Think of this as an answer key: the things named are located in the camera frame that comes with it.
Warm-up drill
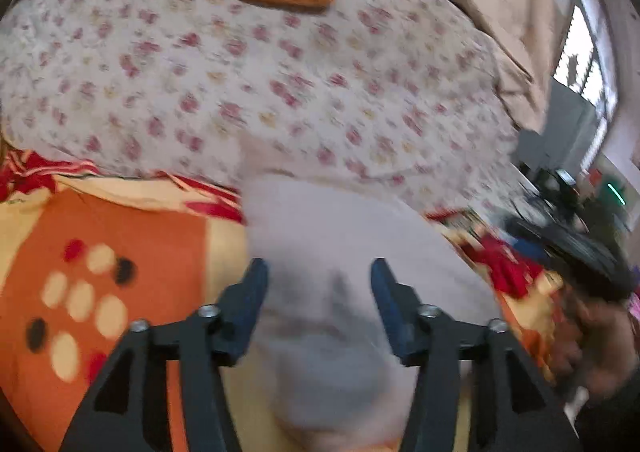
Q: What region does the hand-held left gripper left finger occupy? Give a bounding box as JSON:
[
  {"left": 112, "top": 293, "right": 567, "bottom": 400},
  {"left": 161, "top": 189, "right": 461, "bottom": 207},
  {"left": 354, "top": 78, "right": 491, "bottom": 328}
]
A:
[{"left": 59, "top": 258, "right": 271, "bottom": 452}]

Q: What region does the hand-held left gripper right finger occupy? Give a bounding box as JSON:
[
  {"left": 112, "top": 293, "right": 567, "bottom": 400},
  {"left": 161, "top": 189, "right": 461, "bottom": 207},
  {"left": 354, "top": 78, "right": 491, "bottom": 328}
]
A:
[{"left": 370, "top": 258, "right": 583, "bottom": 452}]

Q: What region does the beige zip jacket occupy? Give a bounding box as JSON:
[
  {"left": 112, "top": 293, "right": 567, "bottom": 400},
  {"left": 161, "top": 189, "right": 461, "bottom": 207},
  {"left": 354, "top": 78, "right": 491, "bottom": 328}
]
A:
[{"left": 239, "top": 132, "right": 506, "bottom": 448}]

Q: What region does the person's right hand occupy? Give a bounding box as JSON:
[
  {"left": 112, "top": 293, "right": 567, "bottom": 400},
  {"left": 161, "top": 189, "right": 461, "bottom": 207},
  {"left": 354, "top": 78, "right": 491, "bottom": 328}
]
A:
[{"left": 549, "top": 291, "right": 640, "bottom": 398}]

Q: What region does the black metal stand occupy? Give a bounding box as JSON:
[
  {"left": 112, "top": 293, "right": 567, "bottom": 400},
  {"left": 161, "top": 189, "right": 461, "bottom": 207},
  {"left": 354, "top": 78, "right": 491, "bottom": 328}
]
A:
[{"left": 520, "top": 164, "right": 583, "bottom": 217}]

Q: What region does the yellow orange red printed blanket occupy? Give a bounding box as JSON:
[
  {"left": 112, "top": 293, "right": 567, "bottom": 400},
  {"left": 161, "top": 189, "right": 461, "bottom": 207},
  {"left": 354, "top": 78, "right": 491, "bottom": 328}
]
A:
[{"left": 0, "top": 149, "right": 568, "bottom": 452}]

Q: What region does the window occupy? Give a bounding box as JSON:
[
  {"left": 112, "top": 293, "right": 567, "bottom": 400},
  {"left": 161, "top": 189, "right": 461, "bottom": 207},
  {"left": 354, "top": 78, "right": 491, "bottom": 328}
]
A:
[{"left": 552, "top": 0, "right": 618, "bottom": 123}]

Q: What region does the white floral quilt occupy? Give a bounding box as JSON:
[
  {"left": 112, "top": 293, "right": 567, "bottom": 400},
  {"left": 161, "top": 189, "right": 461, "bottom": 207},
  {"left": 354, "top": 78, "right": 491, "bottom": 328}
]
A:
[{"left": 0, "top": 0, "right": 521, "bottom": 217}]

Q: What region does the beige curtain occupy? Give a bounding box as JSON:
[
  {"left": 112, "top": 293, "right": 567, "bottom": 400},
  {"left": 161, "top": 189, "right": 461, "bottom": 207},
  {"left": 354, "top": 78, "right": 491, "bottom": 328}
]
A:
[{"left": 410, "top": 0, "right": 576, "bottom": 133}]

